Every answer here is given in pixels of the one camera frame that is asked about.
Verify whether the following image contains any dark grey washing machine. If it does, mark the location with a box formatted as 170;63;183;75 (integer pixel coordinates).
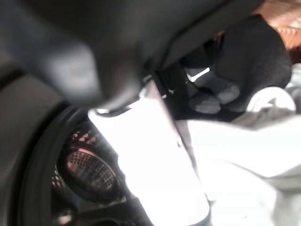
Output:
0;70;151;226

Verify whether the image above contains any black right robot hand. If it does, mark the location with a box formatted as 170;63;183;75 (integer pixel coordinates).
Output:
0;0;266;226

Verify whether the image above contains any black smooth garment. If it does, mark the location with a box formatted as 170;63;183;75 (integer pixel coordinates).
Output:
216;14;293;115

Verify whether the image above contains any white garment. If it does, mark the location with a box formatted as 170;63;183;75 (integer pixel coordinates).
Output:
183;87;301;226

